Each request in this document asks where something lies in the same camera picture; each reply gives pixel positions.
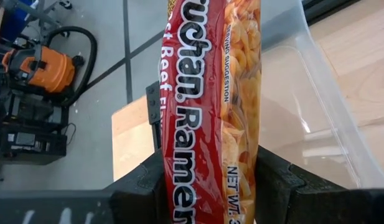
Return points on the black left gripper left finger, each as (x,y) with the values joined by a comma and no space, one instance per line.
(138,193)

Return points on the orange shop vacuum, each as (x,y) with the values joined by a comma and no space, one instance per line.
(51,71)

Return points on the red roast beef ramen packet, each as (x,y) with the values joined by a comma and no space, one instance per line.
(194,93)

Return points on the grey wheeled stand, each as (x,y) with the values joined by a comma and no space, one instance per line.
(36,13)

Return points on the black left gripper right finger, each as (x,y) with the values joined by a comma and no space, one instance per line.
(288,196)

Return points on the blue container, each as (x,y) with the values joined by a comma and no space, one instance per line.
(17,21)

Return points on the black equipment case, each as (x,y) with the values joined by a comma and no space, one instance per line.
(30,146)

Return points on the clear plastic bin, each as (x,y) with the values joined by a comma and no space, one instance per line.
(319,109)

